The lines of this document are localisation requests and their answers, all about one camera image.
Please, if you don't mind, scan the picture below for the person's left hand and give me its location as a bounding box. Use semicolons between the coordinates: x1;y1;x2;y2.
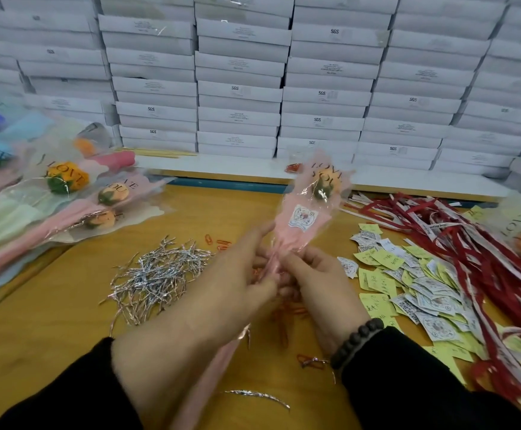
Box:
126;222;280;382

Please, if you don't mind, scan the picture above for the person's right hand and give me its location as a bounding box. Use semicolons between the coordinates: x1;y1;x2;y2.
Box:
278;246;371;359

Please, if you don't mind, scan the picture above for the pink orange flower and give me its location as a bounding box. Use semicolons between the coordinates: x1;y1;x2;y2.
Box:
171;152;351;430

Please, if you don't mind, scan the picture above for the pile of yellow white tags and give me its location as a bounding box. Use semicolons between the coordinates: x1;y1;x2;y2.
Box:
336;205;521;386

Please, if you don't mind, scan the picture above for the pile of red ribbons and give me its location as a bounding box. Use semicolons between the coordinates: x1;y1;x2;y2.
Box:
341;192;521;404

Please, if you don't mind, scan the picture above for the pile of flowers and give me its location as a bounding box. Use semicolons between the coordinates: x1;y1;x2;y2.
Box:
0;89;172;301

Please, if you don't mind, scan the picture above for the person's right forearm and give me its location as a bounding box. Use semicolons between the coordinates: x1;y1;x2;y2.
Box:
339;327;521;430

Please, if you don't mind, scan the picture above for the person's left forearm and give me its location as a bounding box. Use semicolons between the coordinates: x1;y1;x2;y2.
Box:
0;331;199;430

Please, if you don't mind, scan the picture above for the pile of silver twist ties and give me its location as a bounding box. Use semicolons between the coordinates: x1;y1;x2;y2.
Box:
108;235;290;410

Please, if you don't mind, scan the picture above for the pile of orange paper clips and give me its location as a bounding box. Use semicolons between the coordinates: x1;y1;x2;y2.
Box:
203;232;329;371

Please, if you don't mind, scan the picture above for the long white board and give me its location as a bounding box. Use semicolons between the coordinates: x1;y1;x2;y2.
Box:
135;155;513;202

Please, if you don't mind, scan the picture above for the wooden sticks bundle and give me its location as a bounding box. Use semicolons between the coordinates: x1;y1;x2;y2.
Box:
121;149;199;159

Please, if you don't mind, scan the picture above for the black bead bracelet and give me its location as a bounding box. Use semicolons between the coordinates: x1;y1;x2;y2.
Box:
330;318;385;371

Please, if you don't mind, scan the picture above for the wall of stacked white boxes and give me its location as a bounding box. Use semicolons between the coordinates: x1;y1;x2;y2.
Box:
0;0;521;180

